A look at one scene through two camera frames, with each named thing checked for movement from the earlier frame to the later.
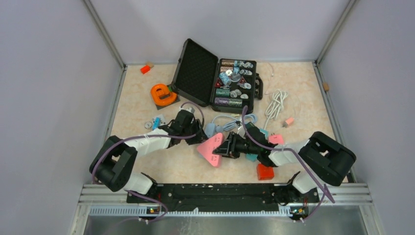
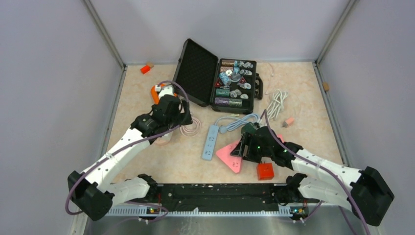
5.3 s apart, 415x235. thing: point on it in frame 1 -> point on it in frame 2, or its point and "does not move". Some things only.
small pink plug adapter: (289, 121) does not move
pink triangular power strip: (205, 150) -> (233, 162)
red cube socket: (264, 172) does not move
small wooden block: (150, 63) does not move
